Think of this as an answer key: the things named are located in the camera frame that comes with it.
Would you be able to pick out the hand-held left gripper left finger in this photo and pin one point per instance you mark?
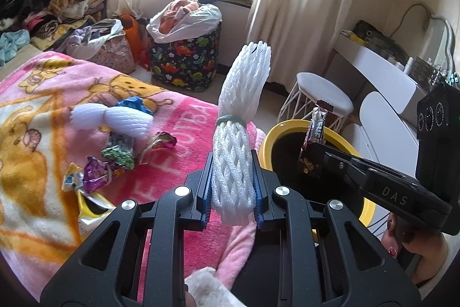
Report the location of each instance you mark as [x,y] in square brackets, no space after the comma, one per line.
[206,195]

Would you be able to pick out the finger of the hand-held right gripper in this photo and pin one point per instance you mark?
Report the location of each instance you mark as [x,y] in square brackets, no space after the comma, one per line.
[337,165]

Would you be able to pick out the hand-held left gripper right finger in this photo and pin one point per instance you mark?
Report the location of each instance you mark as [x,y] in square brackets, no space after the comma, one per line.
[259,202]

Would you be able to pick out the dark chocolate bar wrapper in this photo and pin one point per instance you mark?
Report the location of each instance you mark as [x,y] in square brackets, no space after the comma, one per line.
[316,130]

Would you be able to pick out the yellow-rimmed black trash bin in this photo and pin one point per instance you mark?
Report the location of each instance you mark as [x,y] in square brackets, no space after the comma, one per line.
[284,163]

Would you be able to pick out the white foam fruit net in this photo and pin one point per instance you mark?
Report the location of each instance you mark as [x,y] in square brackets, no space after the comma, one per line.
[233,156]
[122,120]

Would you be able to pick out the silver red wrapper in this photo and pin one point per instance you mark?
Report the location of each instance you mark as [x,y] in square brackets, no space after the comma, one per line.
[161,141]

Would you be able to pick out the purple shiny wrapper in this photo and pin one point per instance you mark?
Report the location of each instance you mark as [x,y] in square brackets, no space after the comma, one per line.
[94,177]

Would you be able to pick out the blue shiny wrapper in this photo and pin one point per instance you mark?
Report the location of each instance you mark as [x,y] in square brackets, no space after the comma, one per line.
[138,103]

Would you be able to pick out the white yellow packet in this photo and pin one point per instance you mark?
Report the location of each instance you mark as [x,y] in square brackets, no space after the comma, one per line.
[70,181]

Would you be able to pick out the person's right forearm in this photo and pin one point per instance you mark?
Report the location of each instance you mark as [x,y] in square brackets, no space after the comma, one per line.
[445,271]

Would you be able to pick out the person's right hand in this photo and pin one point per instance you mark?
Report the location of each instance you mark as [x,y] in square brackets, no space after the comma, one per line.
[424,253]

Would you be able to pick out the person's left hand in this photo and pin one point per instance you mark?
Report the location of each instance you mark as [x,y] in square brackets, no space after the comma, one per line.
[189,299]

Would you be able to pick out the white rounded cabinet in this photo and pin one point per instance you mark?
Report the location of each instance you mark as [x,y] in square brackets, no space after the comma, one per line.
[388,123]

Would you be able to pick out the white round stool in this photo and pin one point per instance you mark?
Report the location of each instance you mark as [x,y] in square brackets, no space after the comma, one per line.
[323,91]

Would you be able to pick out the dark patterned box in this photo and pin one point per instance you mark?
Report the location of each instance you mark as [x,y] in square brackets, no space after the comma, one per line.
[424,71]

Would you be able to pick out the green snack wrapper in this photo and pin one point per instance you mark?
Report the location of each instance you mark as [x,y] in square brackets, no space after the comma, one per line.
[118,154]

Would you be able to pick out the white bottle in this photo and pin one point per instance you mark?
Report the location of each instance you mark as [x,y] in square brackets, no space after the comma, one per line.
[408,66]

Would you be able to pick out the white vanity desk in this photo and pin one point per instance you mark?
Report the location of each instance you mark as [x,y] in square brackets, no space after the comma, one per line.
[373,66]

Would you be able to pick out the gold snack bag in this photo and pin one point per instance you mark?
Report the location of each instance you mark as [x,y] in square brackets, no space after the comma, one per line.
[88,217]

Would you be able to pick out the yellow flat item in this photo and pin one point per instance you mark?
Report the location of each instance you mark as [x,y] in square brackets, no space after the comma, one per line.
[354,36]

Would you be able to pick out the dinosaur print storage bag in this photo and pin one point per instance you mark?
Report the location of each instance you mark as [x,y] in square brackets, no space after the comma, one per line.
[183,66]

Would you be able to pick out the dark bag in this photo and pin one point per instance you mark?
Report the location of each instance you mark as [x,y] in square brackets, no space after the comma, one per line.
[373,33]

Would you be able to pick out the wide cream curtain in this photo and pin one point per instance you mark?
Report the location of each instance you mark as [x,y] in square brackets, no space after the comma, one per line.
[298,5]

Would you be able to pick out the pink floral bag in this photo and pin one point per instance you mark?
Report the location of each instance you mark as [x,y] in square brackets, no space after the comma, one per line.
[115,57]

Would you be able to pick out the orange bag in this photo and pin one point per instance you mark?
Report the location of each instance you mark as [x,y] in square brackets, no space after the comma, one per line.
[133,37]

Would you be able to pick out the white plastic bag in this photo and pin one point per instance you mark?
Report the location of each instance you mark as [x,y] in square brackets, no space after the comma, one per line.
[201,21]

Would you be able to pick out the pink printed blanket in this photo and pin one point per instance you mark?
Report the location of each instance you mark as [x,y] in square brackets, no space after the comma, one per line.
[43,112]

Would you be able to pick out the pink orange clothes bundle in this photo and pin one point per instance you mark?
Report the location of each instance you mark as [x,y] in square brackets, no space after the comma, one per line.
[176,12]

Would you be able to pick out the white and purple cloths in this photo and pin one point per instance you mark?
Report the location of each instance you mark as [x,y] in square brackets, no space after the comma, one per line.
[90,37]

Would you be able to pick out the light blue cloth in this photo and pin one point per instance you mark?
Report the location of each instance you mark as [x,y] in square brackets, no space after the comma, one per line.
[12,44]

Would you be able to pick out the wavy frame mirror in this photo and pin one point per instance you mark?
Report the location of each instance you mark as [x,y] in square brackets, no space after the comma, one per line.
[444,41]

